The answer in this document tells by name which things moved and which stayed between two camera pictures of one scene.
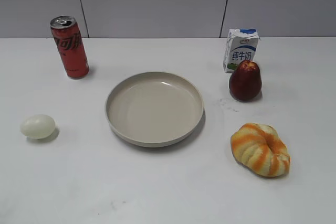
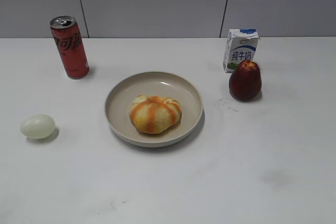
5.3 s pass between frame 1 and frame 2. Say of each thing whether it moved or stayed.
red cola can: stayed
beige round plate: stayed
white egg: stayed
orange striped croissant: moved
